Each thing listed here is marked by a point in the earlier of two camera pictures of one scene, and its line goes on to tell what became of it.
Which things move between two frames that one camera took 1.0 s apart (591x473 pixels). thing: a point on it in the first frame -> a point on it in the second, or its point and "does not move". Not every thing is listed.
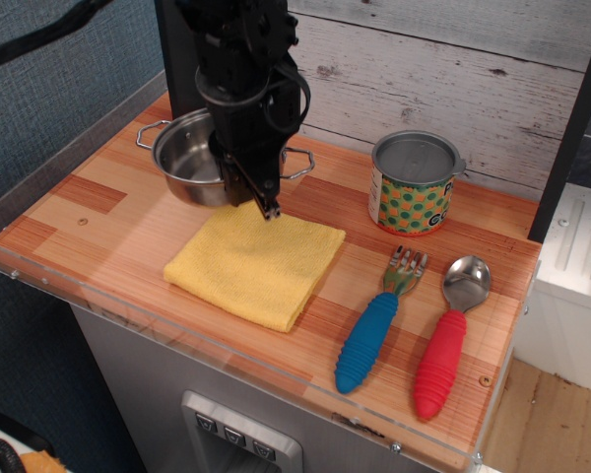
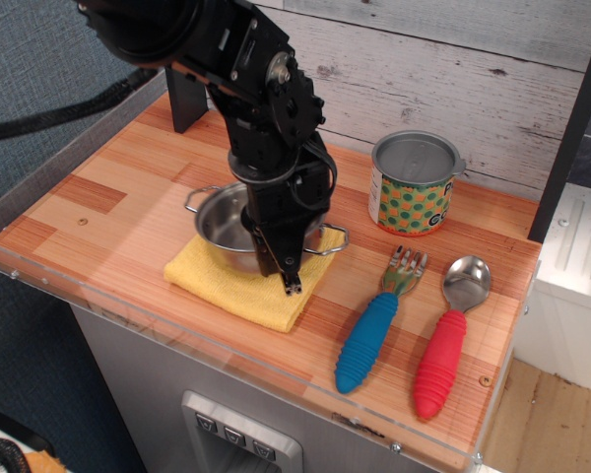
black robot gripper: (256, 106) -> (281, 208)
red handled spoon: (466, 280) does not move
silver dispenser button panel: (221, 439) does not move
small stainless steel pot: (183, 156) -> (218, 213)
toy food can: (413, 177) does not move
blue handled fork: (404, 267) does not move
